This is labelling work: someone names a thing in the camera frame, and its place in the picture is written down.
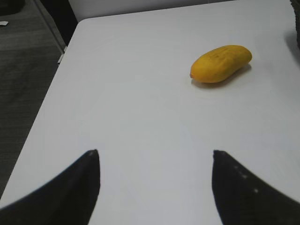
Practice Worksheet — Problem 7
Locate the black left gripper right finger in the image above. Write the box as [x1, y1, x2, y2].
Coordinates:
[212, 150, 300, 225]

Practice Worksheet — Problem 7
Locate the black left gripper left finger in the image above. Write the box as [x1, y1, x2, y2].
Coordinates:
[0, 150, 100, 225]

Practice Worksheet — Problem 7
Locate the black wicker basket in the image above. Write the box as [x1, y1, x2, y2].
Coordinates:
[290, 0, 300, 48]

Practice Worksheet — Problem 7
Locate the orange yellow mango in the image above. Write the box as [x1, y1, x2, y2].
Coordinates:
[190, 45, 252, 83]

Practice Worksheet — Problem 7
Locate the grey metal table leg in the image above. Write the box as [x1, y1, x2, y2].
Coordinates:
[32, 0, 68, 64]

